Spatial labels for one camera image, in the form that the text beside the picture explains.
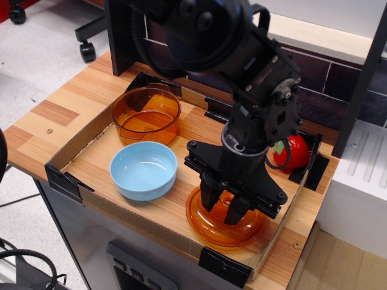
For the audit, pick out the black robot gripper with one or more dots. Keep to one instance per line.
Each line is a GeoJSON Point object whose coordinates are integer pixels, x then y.
{"type": "Point", "coordinates": [242, 173]}

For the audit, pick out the amber glass pot lid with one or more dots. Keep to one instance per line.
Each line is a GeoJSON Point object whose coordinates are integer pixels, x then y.
{"type": "Point", "coordinates": [210, 226]}

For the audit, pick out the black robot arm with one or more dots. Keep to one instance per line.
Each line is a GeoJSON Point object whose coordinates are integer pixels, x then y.
{"type": "Point", "coordinates": [228, 40]}

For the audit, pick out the cardboard fence with black tape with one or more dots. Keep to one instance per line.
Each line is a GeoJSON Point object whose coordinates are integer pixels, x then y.
{"type": "Point", "coordinates": [92, 142]}

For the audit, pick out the light blue bowl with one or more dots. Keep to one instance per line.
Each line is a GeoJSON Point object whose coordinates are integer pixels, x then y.
{"type": "Point", "coordinates": [144, 171]}

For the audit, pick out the red toy strawberry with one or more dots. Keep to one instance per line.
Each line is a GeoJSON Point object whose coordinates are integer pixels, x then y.
{"type": "Point", "coordinates": [299, 153]}

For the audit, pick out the grey oven control panel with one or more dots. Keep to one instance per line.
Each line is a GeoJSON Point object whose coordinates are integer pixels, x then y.
{"type": "Point", "coordinates": [131, 273]}

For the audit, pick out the white toy sink unit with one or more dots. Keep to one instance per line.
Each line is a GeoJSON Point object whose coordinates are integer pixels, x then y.
{"type": "Point", "coordinates": [354, 208]}

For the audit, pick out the black office chair base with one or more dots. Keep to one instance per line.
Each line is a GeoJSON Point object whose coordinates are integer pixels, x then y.
{"type": "Point", "coordinates": [85, 32]}

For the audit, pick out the black equipment bottom left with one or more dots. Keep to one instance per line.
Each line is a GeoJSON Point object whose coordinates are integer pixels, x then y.
{"type": "Point", "coordinates": [32, 279]}

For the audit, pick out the black caster wheel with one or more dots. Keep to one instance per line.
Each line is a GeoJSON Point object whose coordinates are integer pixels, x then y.
{"type": "Point", "coordinates": [17, 15]}

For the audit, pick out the black upright post left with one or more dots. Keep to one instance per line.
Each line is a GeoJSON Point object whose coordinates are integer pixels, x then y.
{"type": "Point", "coordinates": [124, 52]}

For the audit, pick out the dark grey upright post right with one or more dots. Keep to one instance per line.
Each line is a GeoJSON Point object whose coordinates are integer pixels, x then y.
{"type": "Point", "coordinates": [361, 88]}

